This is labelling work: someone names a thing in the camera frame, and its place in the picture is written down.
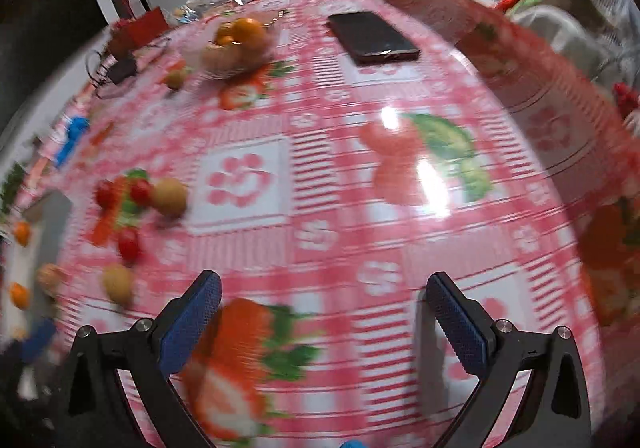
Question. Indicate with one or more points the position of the black television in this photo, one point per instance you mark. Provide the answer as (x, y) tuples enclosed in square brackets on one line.
[(45, 28)]

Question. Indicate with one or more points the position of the person's left hand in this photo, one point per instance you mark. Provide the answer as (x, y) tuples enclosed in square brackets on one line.
[(39, 340)]

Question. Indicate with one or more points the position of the small orange kumquat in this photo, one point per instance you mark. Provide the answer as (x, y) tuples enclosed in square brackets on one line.
[(20, 295), (21, 233)]

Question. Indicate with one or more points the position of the black smartphone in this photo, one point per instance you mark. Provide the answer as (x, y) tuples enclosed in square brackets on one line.
[(372, 38)]

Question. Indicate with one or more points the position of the red cloth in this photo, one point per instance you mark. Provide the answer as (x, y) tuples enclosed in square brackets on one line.
[(627, 98)]

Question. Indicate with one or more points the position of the grey tray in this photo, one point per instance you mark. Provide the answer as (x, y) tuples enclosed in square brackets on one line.
[(50, 213)]

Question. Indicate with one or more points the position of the green plant decoration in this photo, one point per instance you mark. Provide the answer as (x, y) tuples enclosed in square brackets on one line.
[(11, 188)]

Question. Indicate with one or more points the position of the small orange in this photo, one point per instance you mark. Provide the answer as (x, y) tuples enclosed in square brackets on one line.
[(226, 41)]

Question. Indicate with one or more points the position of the black power adapter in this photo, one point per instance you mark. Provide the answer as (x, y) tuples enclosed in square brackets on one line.
[(122, 69)]

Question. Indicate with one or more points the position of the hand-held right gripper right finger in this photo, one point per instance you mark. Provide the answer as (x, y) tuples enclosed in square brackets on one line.
[(460, 323)]

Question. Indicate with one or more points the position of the medium orange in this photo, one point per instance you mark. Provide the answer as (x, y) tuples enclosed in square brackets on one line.
[(225, 30)]

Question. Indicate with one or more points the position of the brown round fruit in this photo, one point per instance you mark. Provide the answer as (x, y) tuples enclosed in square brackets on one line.
[(170, 198), (118, 284), (50, 279)]

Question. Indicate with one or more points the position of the red cherry tomato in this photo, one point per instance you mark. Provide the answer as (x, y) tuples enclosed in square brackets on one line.
[(140, 192), (129, 245), (105, 194)]

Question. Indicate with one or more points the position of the small greenish tangerine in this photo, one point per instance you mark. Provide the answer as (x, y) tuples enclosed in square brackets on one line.
[(175, 79)]

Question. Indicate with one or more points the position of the red checked strawberry tablecloth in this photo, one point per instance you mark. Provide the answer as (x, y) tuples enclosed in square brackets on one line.
[(330, 178)]

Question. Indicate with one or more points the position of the red gift box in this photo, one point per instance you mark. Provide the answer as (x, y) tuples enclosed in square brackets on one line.
[(145, 28)]

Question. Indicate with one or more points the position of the clear glass bowl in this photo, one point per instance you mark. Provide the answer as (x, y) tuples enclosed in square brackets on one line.
[(267, 55)]

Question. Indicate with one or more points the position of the large orange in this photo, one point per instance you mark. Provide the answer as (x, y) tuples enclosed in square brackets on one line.
[(250, 35)]

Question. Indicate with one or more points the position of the pale tangerine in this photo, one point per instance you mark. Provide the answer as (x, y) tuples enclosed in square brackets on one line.
[(220, 59)]

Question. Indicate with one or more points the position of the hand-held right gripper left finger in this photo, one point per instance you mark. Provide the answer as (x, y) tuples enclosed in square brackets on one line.
[(192, 323)]

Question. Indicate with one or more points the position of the clear plastic bags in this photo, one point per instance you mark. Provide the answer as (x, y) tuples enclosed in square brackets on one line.
[(200, 5)]

